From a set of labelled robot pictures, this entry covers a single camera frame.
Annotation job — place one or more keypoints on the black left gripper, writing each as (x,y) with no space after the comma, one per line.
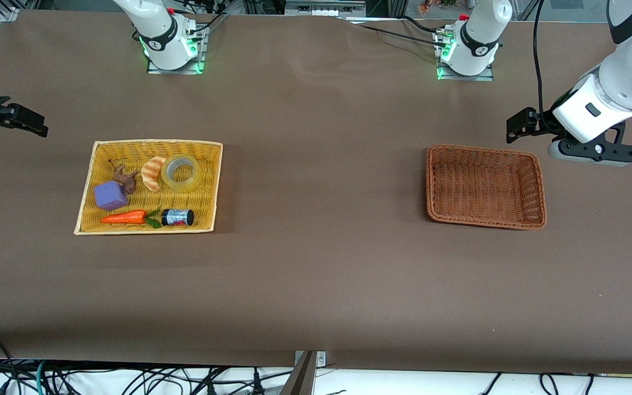
(541,121)

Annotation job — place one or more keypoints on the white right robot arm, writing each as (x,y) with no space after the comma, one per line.
(165,41)

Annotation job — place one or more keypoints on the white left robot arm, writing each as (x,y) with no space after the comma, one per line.
(628,71)

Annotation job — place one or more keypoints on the brown woven basket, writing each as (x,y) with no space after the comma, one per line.
(483,186)

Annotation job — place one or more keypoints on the purple cube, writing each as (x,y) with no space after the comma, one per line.
(110,196)

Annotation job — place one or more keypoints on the brown toy figure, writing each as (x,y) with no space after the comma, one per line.
(125,178)

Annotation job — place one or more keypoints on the toy carrot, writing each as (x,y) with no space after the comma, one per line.
(124,218)

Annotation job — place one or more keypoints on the toy croissant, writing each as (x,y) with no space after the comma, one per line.
(152,173)

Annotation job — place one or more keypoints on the small black jar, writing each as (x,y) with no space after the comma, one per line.
(179,218)

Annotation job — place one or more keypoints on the yellow woven basket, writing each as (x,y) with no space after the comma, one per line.
(206,186)

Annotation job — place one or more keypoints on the silver aluminium crossbar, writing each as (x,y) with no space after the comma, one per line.
(324,7)

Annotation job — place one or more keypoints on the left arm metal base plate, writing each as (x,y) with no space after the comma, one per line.
(486,74)

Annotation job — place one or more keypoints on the aluminium frame profile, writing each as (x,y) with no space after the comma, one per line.
(9,11)

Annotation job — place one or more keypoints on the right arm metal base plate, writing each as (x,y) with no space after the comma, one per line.
(202,52)

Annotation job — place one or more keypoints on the metal table clamp bracket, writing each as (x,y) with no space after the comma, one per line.
(320,357)

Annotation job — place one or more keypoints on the grey slanted post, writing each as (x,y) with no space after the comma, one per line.
(300,378)

